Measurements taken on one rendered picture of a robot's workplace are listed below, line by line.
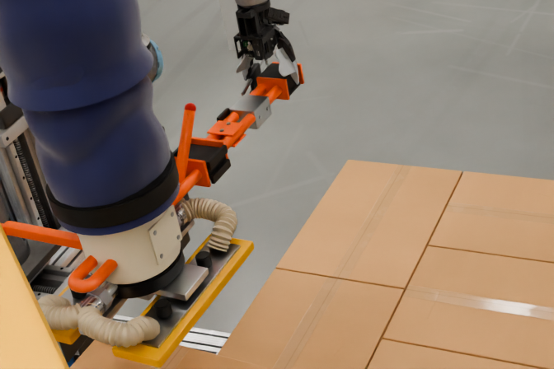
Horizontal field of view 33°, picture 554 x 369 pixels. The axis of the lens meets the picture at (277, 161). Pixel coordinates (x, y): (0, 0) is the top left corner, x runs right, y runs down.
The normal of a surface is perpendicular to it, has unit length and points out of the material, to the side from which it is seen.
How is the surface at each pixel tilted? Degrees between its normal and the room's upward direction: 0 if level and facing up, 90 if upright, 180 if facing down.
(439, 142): 0
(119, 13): 85
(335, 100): 0
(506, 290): 0
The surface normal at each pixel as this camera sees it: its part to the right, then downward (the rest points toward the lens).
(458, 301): -0.16, -0.84
